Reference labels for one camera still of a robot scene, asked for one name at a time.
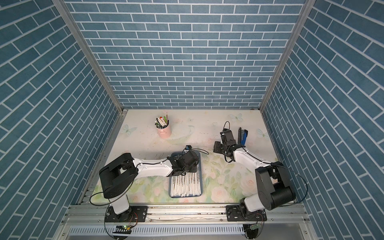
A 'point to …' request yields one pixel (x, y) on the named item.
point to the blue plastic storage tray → (173, 155)
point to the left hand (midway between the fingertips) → (199, 167)
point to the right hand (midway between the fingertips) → (219, 146)
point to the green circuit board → (122, 229)
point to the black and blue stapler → (242, 135)
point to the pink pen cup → (164, 133)
